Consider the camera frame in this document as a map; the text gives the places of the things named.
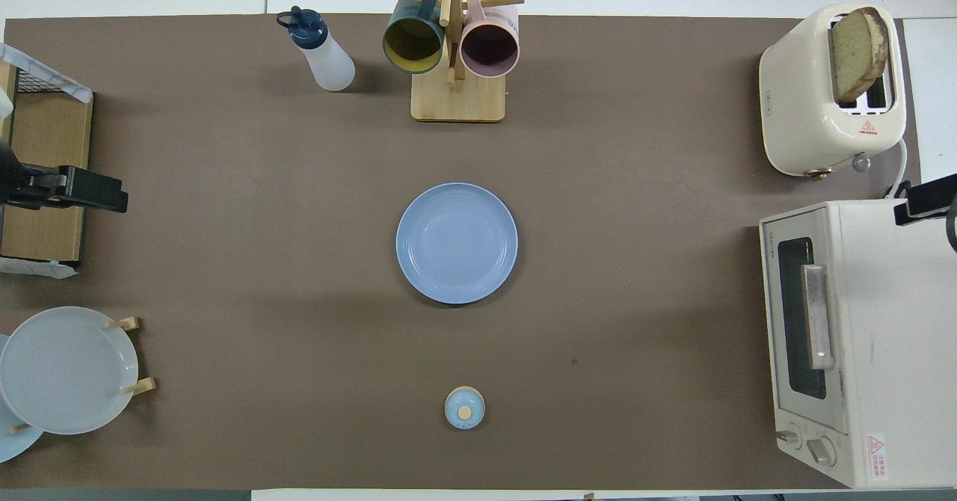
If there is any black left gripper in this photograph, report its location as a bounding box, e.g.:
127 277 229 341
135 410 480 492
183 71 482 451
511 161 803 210
0 138 129 215

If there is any toasted bread slice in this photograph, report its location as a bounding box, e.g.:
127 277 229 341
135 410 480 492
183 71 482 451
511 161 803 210
830 7 890 104

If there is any translucent bottle with blue cap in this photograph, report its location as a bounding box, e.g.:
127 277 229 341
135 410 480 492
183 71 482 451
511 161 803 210
276 6 356 93

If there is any pale grey plate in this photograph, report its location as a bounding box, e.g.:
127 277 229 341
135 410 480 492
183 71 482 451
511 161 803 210
0 306 140 435

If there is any wooden plate rack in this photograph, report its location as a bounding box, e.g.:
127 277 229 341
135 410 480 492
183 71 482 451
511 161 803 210
9 317 157 434

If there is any light blue racked plate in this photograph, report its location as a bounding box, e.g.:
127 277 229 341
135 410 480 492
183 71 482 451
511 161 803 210
0 334 44 464

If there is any blue round plate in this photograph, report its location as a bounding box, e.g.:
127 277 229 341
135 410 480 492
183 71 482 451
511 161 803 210
396 182 519 306

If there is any white toaster oven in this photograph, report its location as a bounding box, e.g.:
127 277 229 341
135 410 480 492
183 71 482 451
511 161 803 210
759 200 957 489

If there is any cream two-slot toaster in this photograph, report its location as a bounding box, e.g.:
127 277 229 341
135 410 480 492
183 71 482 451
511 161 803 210
759 4 908 180

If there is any brown table mat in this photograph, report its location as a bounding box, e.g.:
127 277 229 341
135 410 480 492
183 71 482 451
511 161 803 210
0 13 922 491

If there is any dark teal mug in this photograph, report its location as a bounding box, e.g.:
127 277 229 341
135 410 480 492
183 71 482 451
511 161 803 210
382 0 446 75

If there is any wooden mug tree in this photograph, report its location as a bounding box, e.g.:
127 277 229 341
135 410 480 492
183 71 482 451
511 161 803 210
378 0 526 123

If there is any pink mug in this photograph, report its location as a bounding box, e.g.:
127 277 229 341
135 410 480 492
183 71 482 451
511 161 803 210
459 0 520 79

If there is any small blue wooden-knob shaker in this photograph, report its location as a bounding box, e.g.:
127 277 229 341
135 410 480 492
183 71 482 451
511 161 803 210
445 386 486 431

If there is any wooden shelf with wire sides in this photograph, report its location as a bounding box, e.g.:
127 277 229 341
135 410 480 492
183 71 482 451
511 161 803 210
0 60 94 264

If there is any white toaster power cable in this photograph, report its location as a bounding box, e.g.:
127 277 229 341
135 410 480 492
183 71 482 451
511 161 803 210
882 136 913 200

